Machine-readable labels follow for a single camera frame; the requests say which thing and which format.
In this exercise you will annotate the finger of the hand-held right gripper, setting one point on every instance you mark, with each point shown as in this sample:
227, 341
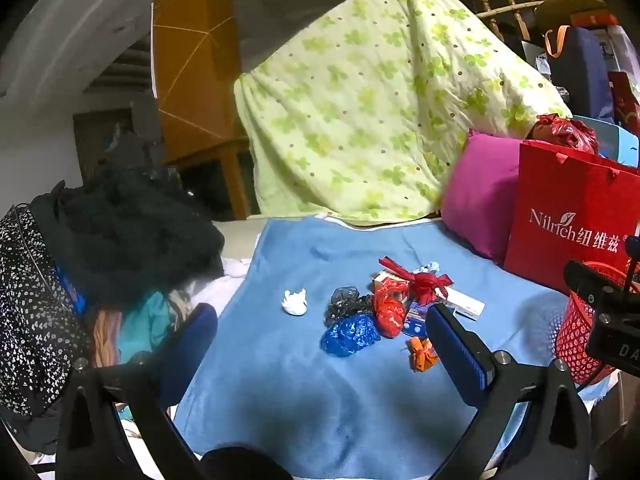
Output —
595, 282

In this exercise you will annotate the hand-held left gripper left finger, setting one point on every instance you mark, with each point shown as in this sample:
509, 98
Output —
192, 332

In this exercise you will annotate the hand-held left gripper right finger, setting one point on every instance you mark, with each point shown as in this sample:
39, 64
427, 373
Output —
452, 352

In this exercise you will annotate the orange wrapper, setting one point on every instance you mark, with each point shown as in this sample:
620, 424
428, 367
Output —
420, 352

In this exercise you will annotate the red mesh plastic basket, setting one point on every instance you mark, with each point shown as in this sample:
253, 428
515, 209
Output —
575, 330

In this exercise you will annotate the blue white box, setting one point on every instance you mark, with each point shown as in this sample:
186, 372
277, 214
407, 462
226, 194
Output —
415, 322

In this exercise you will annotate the red plastic bag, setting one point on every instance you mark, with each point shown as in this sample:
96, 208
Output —
390, 312
565, 132

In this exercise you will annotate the red ribbon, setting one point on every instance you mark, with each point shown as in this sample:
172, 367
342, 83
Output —
425, 282

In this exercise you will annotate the blue plastic bag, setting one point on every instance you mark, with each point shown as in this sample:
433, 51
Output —
350, 335

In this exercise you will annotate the white tissue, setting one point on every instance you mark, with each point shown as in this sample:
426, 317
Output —
295, 302

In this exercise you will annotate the black plastic bag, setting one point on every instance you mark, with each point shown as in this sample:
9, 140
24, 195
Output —
345, 305

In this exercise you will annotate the teal cloth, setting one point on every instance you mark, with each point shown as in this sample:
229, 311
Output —
145, 325

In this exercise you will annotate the long white box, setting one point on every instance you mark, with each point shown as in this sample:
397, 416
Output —
465, 305

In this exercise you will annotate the brown cloth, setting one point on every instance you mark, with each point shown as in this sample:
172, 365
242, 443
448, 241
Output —
107, 340

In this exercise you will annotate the small orange white carton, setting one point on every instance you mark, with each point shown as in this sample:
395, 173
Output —
387, 277

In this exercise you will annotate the red paper bag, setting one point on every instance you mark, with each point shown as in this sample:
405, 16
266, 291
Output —
565, 185

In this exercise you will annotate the black clothes pile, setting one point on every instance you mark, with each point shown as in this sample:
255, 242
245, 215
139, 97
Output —
125, 240

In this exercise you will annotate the blue blanket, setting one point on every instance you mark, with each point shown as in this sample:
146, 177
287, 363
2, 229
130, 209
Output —
300, 270

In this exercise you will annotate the flat light blue box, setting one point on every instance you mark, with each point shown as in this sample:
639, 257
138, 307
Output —
615, 142

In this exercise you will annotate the magenta pillow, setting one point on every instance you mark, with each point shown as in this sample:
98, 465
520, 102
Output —
480, 195

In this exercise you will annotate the tied red plastic bag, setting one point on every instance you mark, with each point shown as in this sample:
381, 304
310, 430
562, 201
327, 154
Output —
565, 132

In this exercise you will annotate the black white floral cloth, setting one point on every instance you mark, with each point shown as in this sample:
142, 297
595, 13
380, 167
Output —
30, 310

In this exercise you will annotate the dark red box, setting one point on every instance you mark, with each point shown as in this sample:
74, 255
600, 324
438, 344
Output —
625, 100

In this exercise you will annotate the green floral quilt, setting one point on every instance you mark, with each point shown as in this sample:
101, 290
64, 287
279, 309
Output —
360, 110

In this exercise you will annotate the orange wooden cabinet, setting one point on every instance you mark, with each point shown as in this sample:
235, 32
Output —
190, 60

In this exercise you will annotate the tan woven hat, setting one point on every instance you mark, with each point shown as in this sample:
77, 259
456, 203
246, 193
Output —
570, 7

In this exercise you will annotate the wooden stair railing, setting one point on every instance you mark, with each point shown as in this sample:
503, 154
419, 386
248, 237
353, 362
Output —
505, 8

